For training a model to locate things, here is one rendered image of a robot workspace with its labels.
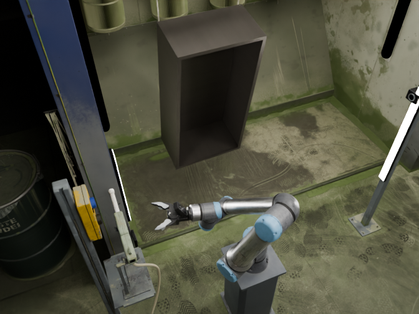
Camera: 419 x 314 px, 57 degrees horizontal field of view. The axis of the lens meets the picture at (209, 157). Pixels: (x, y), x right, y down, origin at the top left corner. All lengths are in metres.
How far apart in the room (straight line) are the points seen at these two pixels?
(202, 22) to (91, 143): 1.04
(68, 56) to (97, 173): 0.74
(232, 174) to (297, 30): 1.79
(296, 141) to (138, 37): 1.92
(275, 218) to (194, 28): 1.35
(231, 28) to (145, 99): 1.64
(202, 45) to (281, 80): 2.16
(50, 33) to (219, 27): 1.13
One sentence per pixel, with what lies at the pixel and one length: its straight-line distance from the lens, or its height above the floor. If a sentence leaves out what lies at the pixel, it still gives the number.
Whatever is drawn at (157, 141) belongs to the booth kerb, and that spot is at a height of 0.11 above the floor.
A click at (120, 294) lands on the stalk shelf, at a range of 2.28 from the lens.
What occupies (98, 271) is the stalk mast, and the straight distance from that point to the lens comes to 2.13.
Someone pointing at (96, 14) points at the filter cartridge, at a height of 1.42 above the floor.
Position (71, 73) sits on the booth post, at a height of 1.84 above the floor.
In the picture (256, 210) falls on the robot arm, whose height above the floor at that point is 1.25.
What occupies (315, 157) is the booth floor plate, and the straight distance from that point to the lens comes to 4.03.
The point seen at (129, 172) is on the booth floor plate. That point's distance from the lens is 3.85.
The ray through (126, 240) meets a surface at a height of 1.15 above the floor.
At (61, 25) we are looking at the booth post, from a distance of 1.79.
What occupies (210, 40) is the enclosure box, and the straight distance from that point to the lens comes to 2.44.
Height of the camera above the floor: 2.80
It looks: 45 degrees down
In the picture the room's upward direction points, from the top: 1 degrees counter-clockwise
